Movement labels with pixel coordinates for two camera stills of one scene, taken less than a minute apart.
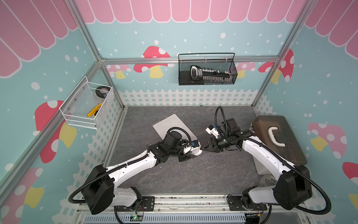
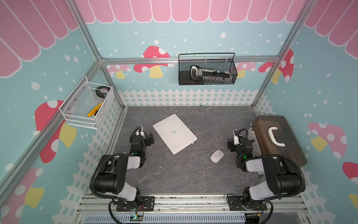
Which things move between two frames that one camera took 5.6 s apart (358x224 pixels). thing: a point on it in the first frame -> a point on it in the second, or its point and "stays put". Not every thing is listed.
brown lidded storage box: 277,133 stays put
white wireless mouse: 196,150 -> 216,156
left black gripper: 185,157 -> 147,139
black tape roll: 100,93 stays put
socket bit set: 209,75 stays put
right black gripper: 209,147 -> 230,145
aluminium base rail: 192,209 stays put
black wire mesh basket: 207,69 stays put
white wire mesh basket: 90,105 stays put
